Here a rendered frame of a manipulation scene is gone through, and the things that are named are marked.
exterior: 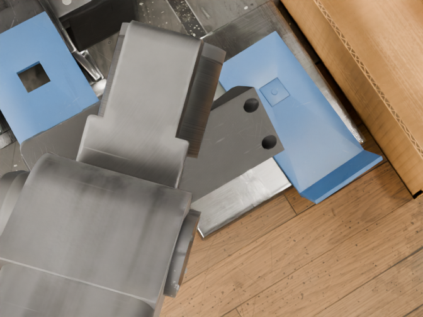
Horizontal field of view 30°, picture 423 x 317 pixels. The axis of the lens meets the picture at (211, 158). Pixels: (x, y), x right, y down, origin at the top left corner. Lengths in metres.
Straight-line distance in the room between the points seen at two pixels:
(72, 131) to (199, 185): 0.09
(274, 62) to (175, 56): 0.35
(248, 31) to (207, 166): 0.29
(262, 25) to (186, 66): 0.37
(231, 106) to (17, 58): 0.24
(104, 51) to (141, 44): 0.37
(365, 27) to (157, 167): 0.43
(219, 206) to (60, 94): 0.17
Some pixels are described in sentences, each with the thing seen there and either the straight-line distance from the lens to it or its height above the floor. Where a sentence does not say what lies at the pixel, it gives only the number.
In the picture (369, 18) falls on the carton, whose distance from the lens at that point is 0.77.
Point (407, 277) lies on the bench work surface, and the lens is 0.72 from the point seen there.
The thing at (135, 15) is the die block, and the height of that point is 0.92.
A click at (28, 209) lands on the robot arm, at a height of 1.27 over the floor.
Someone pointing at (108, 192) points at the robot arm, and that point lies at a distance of 0.33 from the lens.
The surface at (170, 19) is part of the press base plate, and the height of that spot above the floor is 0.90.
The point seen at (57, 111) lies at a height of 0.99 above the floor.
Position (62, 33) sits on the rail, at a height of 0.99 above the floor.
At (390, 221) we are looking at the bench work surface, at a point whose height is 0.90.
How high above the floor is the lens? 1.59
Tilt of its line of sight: 75 degrees down
